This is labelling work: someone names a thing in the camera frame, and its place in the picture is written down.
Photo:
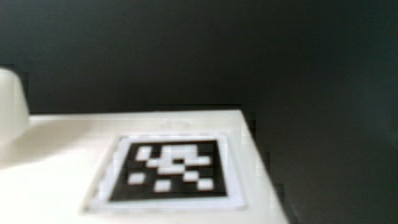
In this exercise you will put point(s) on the white front drawer box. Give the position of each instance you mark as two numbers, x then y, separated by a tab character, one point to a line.
137	168

